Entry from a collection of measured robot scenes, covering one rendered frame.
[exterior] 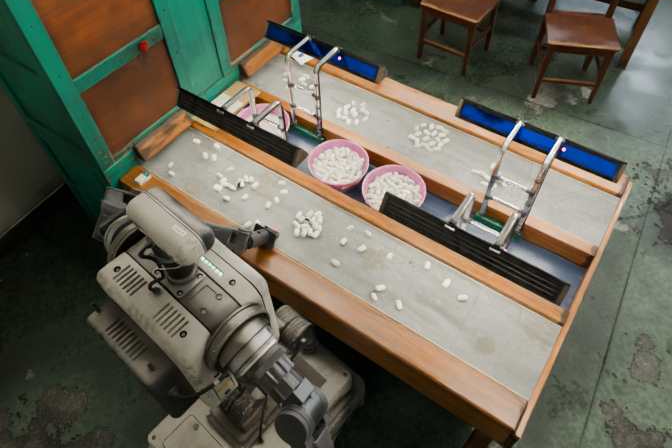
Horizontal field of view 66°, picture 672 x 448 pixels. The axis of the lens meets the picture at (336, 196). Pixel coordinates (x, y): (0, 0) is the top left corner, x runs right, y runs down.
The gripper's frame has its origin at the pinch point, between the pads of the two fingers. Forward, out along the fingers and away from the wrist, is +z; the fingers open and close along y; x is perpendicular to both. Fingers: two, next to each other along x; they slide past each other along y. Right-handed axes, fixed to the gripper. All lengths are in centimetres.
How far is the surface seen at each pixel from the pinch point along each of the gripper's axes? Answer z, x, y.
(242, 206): 3.6, -0.4, 21.1
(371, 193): 31.1, -23.1, -19.7
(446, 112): 75, -63, -24
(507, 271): -10, -33, -83
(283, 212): 9.0, -5.0, 4.9
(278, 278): -13.0, 9.6, -13.8
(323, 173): 29.6, -21.6, 3.7
